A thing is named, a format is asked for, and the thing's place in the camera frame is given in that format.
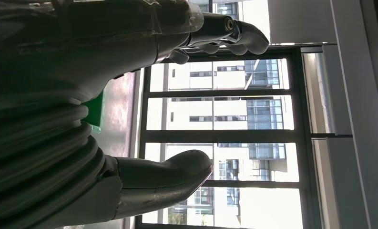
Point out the dark window frame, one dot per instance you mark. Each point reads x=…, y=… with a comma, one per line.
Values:
x=223, y=136

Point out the building outside window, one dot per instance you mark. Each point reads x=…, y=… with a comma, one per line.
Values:
x=229, y=80

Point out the green work table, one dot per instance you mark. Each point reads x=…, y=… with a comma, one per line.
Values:
x=95, y=113

